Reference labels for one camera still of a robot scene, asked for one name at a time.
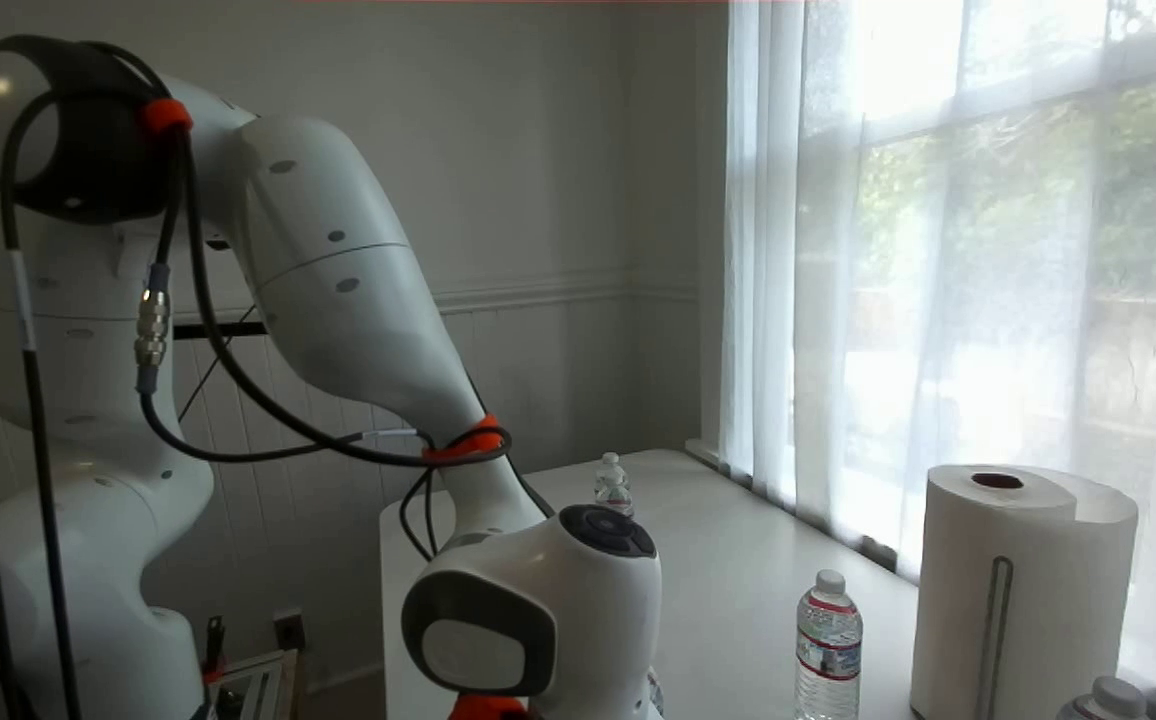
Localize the capped clear water bottle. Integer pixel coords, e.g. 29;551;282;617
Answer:
791;567;870;720
1058;672;1149;720
594;448;638;517

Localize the white sheer curtain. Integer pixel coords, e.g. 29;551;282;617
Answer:
711;0;1156;720

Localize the black red tool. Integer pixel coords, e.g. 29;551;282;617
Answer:
199;612;233;712

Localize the metal paper towel holder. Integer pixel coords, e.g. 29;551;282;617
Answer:
976;551;1020;720

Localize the white paper towel roll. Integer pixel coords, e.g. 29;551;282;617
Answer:
909;461;1145;720

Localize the red cable clip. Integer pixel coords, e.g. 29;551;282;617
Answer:
136;92;197;141
421;410;518;471

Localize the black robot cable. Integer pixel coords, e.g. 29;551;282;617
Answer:
0;74;561;720

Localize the wrist camera with red mount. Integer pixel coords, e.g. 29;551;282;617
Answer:
448;687;538;720

